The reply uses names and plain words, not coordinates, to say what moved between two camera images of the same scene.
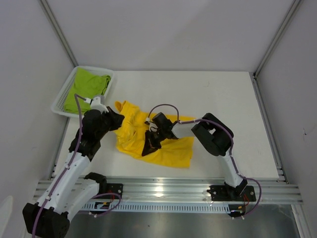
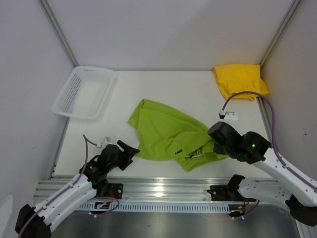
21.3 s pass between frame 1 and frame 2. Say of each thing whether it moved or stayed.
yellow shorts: moved
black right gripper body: moved
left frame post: stayed
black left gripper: moved
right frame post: stayed
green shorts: moved
